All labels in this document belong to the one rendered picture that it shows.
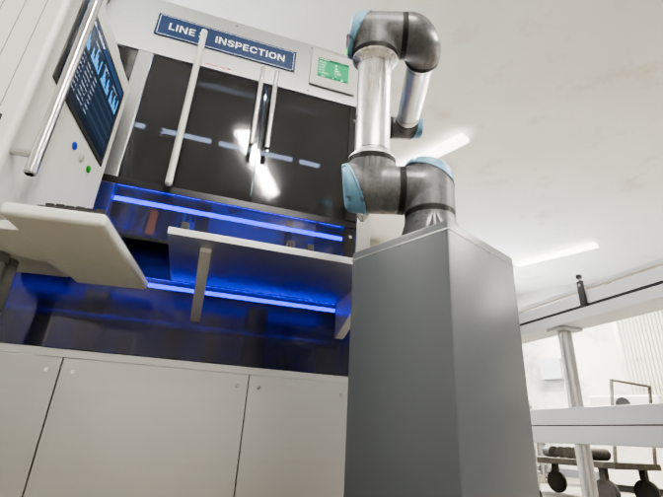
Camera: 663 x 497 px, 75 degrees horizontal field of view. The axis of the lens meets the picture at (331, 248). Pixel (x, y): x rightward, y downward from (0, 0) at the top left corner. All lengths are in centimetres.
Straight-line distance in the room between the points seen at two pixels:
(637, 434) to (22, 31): 200
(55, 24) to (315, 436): 136
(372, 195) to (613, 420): 113
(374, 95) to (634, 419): 125
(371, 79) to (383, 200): 31
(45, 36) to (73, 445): 107
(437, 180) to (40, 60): 96
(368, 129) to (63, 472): 122
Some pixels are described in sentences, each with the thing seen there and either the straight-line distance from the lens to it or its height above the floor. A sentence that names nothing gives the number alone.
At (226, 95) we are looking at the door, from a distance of 197.
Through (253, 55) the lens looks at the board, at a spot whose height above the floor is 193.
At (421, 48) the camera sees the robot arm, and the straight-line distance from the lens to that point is 123.
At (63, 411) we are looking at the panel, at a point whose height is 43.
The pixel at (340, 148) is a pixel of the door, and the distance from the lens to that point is 194.
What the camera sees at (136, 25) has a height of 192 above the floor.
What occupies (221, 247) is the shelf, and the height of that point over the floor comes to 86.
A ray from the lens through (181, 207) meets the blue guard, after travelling 166.
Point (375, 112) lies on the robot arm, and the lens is 109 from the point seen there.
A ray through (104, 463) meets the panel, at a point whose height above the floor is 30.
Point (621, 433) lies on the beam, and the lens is 174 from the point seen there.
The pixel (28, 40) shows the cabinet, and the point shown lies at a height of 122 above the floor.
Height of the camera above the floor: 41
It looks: 23 degrees up
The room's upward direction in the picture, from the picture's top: 3 degrees clockwise
